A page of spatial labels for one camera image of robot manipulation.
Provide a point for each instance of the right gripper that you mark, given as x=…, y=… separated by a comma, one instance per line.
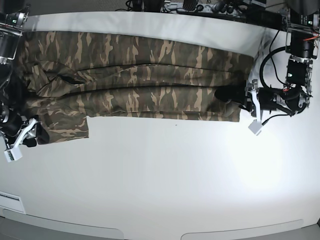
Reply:
x=12, y=124

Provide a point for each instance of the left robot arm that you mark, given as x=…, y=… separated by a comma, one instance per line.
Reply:
x=301, y=22

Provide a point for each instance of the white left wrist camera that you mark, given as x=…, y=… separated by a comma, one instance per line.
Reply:
x=256, y=117

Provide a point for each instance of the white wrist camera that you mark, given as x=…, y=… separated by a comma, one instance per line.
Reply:
x=256, y=117
x=13, y=152

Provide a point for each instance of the white label plate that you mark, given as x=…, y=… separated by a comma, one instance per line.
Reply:
x=11, y=202

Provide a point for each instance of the camouflage T-shirt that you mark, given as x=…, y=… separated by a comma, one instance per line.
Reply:
x=137, y=92

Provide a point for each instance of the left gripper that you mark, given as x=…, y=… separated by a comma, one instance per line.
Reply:
x=267, y=100

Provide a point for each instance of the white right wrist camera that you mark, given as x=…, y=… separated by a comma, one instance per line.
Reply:
x=13, y=152

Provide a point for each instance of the black cable clutter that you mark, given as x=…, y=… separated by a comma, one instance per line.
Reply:
x=221, y=9

